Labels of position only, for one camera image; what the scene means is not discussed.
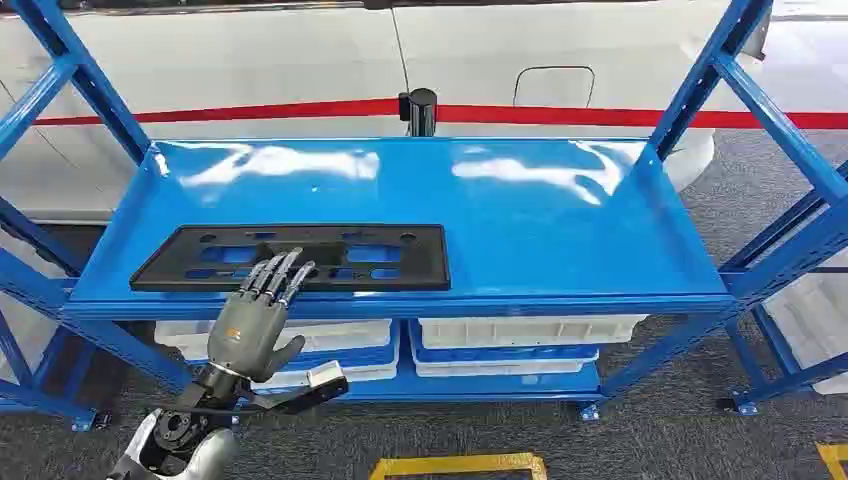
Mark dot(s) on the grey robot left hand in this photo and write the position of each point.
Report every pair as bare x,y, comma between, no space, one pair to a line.
245,338

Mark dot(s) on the black plastic panel with cutouts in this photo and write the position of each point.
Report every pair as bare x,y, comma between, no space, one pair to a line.
424,265

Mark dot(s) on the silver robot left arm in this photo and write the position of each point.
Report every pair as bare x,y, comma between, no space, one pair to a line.
205,457

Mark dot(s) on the blue plastic bin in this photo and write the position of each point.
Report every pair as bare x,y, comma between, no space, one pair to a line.
364,358
503,354

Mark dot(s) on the yellow floor tape square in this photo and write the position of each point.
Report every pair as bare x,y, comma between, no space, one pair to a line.
457,464
836,460

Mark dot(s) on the red barrier belt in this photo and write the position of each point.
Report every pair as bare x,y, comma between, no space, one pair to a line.
563,116

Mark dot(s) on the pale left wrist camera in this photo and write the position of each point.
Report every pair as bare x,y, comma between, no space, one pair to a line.
326,379

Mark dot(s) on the black stanchion post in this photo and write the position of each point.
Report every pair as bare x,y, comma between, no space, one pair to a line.
420,112

